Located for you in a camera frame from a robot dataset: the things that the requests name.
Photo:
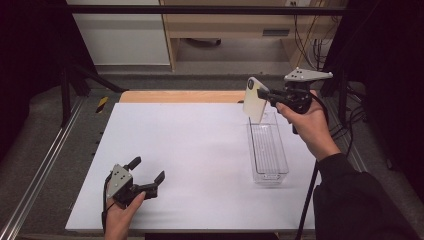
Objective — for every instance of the dark curtain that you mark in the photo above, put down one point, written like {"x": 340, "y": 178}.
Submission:
{"x": 390, "y": 66}
{"x": 30, "y": 50}

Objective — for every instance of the person's left hand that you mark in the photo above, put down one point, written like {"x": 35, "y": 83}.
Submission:
{"x": 118, "y": 220}

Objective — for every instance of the pastel gradient phone case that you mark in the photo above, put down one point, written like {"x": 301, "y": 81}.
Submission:
{"x": 253, "y": 105}

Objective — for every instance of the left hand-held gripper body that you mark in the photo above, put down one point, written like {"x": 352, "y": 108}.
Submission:
{"x": 119, "y": 180}

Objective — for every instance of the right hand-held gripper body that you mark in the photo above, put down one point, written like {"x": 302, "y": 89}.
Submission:
{"x": 298, "y": 96}

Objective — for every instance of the black horizontal frame bar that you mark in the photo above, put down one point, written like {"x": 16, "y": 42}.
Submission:
{"x": 200, "y": 9}

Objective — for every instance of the clear plastic storage box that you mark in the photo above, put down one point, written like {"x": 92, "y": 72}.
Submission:
{"x": 268, "y": 153}

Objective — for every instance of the white board sheet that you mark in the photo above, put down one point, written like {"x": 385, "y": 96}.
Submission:
{"x": 183, "y": 150}

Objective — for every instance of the light wooden desk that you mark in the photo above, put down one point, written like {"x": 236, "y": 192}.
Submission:
{"x": 230, "y": 21}

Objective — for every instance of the person's right hand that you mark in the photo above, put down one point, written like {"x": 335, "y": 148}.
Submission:
{"x": 311, "y": 130}

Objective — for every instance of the white cabinet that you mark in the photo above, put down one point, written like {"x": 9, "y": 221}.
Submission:
{"x": 123, "y": 36}

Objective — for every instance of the black metal stand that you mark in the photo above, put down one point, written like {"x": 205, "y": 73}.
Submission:
{"x": 66, "y": 96}
{"x": 341, "y": 96}

